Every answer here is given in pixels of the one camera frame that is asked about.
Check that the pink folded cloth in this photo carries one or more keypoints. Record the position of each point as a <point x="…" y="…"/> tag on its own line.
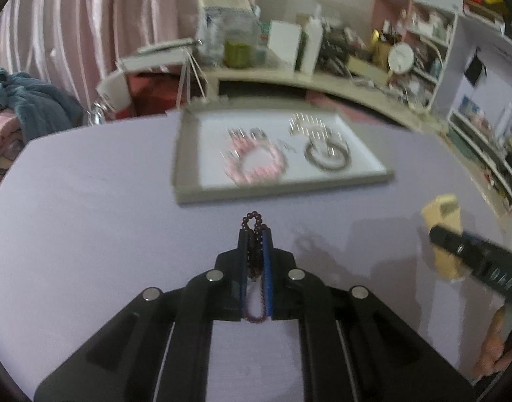
<point x="2" y="142"/>

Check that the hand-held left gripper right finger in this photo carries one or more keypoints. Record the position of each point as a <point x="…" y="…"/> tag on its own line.
<point x="268" y="268"/>

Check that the flat yellow box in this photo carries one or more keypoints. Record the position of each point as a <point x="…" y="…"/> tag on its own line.
<point x="367" y="69"/>

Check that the black hanging pouch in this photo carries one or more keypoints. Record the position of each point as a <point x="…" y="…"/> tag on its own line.
<point x="474" y="69"/>

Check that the blue fleece blanket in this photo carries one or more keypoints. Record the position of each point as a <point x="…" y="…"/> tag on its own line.
<point x="33" y="100"/>

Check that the wide white carton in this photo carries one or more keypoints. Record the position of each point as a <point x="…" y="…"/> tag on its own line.
<point x="284" y="46"/>

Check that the white shelf unit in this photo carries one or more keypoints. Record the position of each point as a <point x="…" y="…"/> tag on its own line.
<point x="432" y="29"/>

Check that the pink curtain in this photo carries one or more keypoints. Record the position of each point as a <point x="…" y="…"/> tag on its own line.
<point x="92" y="16"/>

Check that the grey jewelry tray white lining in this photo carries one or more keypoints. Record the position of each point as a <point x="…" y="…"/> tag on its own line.
<point x="209" y="142"/>

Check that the low white desktop rack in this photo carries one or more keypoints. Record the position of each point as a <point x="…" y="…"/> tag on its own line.
<point x="478" y="138"/>

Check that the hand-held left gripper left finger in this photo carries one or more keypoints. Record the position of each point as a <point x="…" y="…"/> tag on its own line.
<point x="242" y="268"/>

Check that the person's right hand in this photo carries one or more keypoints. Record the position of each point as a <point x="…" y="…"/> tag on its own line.
<point x="490" y="351"/>

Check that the white folding stand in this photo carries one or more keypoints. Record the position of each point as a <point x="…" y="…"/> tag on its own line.
<point x="121" y="79"/>

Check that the green jar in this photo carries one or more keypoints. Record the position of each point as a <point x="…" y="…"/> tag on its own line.
<point x="238" y="54"/>

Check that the clear plastic storage box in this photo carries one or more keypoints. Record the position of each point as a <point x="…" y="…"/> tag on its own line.
<point x="222" y="16"/>

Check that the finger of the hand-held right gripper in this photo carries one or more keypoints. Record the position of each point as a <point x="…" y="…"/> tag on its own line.
<point x="448" y="240"/>

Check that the tall narrow white carton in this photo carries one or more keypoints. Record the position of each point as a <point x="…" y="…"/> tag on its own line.
<point x="311" y="46"/>

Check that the cluttered cosmetics organizer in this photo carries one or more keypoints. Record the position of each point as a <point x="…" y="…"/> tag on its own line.
<point x="346" y="50"/>

